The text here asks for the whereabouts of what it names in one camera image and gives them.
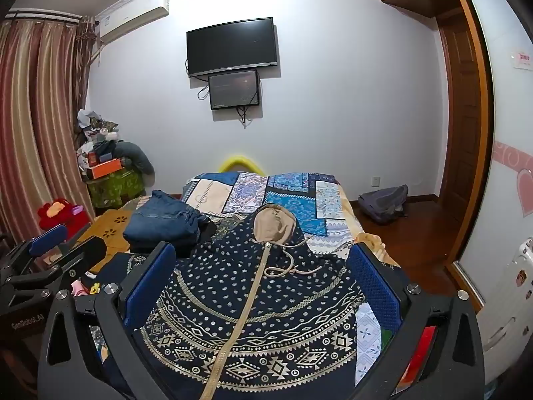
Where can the wooden door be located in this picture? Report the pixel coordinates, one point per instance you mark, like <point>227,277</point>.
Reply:
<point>456,112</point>

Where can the white wall socket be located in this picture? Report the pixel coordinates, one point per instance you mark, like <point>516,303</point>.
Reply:
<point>375,181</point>

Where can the wooden door frame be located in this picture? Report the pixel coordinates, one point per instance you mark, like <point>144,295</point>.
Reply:
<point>479,91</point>

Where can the black wall television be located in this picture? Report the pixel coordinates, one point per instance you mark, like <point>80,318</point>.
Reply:
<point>231,46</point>

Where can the grey backpack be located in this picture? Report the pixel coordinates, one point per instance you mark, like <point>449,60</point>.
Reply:
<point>383,204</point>

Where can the red and white sticker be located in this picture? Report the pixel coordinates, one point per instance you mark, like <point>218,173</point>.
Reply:
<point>522,59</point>

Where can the pile of household clutter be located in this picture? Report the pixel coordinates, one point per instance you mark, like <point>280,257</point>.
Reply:
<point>93,133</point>

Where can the curtain rail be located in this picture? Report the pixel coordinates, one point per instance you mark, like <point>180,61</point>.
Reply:
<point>41,14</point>

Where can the folded blue jeans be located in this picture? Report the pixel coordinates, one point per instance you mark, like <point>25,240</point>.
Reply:
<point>162,225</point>

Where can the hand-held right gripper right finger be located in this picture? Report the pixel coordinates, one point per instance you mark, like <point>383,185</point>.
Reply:
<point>374,287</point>

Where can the striped red curtain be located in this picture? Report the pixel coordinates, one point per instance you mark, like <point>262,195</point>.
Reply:
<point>37,133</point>

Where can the colourful fleece blanket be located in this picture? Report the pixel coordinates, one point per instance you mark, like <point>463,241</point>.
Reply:
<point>370,239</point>

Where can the green patterned table cloth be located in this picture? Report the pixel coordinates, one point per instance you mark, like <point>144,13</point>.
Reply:
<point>114,189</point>

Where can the blue patchwork bedsheet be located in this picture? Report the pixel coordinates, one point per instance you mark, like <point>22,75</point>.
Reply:
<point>291,200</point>

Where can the white air conditioner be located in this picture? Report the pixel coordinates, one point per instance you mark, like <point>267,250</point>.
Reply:
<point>133,16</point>

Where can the red plush flower toy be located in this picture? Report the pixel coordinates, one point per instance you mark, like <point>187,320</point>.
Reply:
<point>58,214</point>

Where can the orange box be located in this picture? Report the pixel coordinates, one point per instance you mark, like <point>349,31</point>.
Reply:
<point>107,168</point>

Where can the small black wall monitor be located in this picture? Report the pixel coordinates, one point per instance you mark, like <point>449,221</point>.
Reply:
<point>233,89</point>

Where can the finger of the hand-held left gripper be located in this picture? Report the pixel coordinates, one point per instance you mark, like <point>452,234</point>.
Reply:
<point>48,238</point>
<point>85,252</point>

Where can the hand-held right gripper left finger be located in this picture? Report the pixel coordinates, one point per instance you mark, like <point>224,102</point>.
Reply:
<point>145,281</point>

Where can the navy patterned zip hoodie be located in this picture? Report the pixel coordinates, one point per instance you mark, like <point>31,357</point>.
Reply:
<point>258,300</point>

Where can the white plastic appliance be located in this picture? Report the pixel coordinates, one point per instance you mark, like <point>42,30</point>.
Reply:
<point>512,283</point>

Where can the wooden folding table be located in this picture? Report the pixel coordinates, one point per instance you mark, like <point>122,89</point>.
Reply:
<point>112,225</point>

